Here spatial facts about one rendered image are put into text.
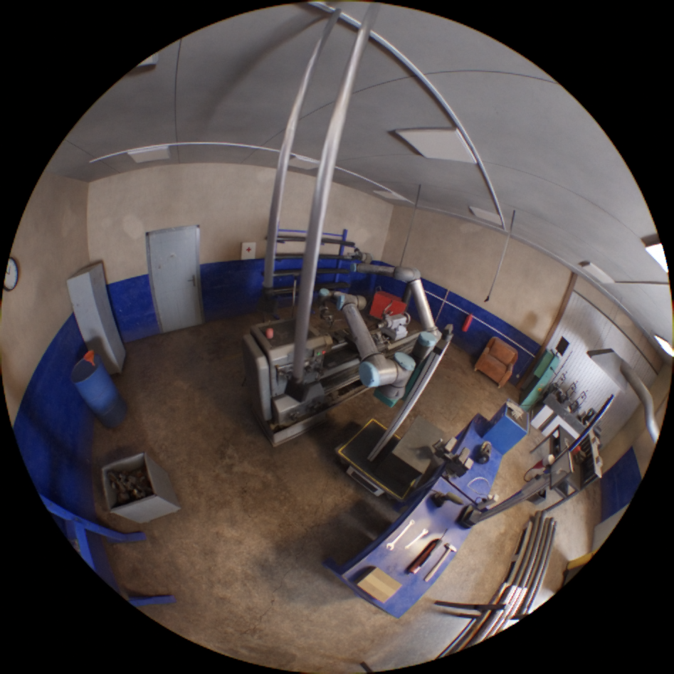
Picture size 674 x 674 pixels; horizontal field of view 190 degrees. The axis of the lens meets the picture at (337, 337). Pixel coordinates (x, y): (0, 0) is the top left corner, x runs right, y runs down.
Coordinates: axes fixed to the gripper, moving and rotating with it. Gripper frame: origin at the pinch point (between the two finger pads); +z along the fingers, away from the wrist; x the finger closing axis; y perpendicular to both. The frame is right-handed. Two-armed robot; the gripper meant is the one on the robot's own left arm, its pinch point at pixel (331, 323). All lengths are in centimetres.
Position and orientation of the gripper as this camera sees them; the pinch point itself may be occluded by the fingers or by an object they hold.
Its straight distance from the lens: 199.2
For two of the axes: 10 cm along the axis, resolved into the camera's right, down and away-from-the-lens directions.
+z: 4.2, 8.0, -4.4
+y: 3.9, -5.9, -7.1
